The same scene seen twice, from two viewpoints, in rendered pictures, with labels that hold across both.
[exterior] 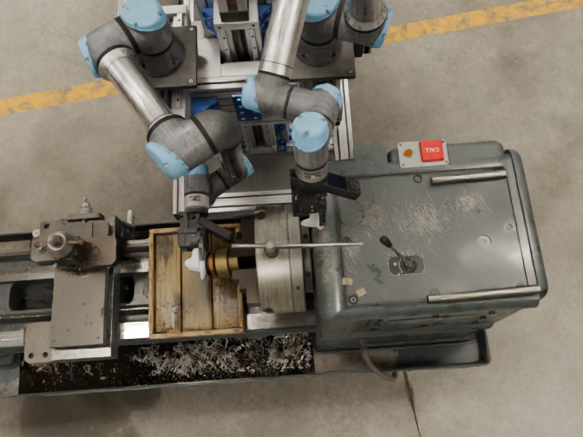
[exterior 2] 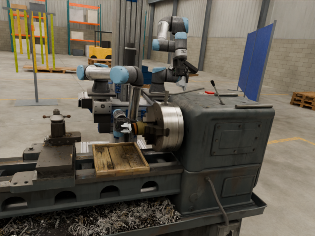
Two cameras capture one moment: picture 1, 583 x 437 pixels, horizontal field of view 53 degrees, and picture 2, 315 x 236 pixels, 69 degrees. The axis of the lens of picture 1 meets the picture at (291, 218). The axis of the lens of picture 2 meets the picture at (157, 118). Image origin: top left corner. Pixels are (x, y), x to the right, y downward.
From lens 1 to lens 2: 1.55 m
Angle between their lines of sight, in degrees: 55
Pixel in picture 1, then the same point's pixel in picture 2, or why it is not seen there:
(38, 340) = (22, 177)
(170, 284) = (105, 159)
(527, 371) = not seen: outside the picture
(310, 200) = (182, 66)
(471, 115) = not seen: hidden behind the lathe
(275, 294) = (170, 118)
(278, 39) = (162, 32)
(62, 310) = (45, 156)
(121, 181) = not seen: hidden behind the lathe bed
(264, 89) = (160, 39)
